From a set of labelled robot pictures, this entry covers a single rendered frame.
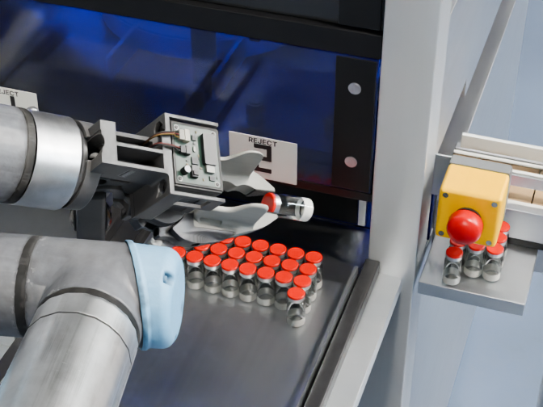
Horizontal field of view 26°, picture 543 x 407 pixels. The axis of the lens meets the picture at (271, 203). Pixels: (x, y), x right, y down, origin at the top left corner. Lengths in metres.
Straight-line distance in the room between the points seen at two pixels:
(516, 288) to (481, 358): 1.17
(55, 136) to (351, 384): 0.55
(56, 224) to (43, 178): 0.65
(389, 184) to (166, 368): 0.33
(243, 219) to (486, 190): 0.42
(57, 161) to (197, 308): 0.54
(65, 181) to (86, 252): 0.09
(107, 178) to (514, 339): 1.84
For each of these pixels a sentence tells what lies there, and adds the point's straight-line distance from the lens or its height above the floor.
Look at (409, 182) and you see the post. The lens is 1.36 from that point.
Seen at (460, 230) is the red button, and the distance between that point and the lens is 1.34.
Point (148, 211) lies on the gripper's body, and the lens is 0.96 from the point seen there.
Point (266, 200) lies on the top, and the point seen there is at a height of 1.19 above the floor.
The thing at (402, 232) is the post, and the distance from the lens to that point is 1.41.
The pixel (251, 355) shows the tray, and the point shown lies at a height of 0.88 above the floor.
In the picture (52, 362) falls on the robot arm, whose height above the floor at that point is 1.31.
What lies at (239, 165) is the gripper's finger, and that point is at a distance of 1.03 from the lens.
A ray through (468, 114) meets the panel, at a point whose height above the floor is 0.88.
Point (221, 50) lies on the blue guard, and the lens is 1.34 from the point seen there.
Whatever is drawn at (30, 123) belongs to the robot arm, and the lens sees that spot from 0.90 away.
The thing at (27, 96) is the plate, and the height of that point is 1.04.
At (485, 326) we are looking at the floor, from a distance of 2.70.
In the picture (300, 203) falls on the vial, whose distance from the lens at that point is 1.07.
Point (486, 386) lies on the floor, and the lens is 2.57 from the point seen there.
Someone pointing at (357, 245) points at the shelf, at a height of 0.88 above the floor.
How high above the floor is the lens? 1.84
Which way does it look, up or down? 38 degrees down
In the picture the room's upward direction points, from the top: straight up
